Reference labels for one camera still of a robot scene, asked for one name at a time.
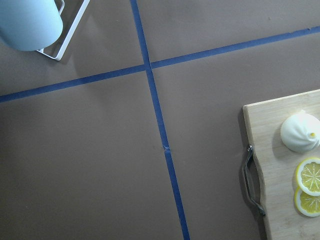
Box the wooden cutting board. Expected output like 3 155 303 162
242 90 320 240

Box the metal cup rack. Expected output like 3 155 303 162
37 0 90 62

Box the lemon slice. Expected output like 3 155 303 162
295 157 320 197
294 187 320 218

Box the blue cup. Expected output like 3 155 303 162
0 0 63 51

